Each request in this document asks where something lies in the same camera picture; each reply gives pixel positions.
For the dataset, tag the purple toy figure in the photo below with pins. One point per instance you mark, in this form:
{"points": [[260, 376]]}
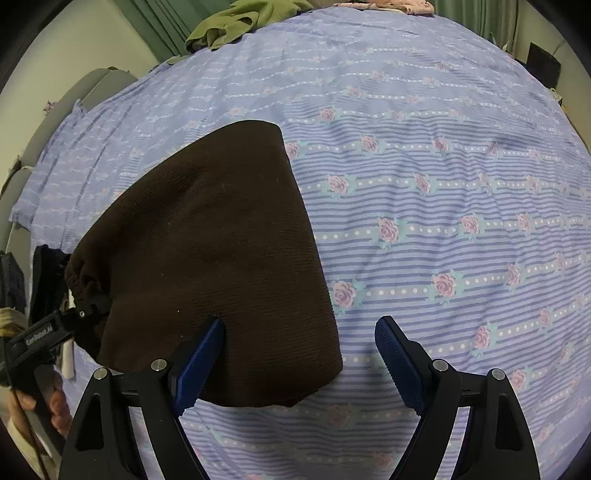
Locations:
{"points": [[48, 107]]}

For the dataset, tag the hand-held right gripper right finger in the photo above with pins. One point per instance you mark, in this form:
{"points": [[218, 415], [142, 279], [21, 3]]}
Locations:
{"points": [[399, 364]]}

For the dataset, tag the green garment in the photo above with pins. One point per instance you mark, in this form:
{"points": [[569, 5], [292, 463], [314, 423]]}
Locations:
{"points": [[244, 21]]}

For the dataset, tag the grey padded headboard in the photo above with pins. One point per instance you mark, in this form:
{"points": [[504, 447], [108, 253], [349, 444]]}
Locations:
{"points": [[92, 85]]}

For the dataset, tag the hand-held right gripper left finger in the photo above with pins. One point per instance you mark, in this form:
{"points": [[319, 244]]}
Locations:
{"points": [[203, 364]]}

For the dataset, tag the blue floral pillow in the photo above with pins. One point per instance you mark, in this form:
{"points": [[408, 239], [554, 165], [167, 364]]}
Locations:
{"points": [[46, 175]]}

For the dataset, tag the white folded garment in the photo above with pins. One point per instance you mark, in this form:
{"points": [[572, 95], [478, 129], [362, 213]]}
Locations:
{"points": [[69, 355]]}

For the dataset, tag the pink patterned garment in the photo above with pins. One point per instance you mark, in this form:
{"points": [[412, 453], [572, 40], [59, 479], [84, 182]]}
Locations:
{"points": [[383, 5]]}

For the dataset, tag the blue floral bed sheet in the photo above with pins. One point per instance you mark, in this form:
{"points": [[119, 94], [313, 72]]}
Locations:
{"points": [[415, 138]]}

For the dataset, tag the black folded garment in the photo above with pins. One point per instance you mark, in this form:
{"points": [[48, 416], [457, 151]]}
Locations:
{"points": [[48, 277]]}

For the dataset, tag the person's left hand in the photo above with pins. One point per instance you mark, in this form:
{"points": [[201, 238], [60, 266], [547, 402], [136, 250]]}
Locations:
{"points": [[60, 408]]}

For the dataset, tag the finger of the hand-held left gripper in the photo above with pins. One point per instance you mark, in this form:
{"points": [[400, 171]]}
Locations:
{"points": [[92, 308]]}

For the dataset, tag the dark brown pants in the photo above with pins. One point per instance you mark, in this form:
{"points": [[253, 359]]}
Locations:
{"points": [[207, 230]]}

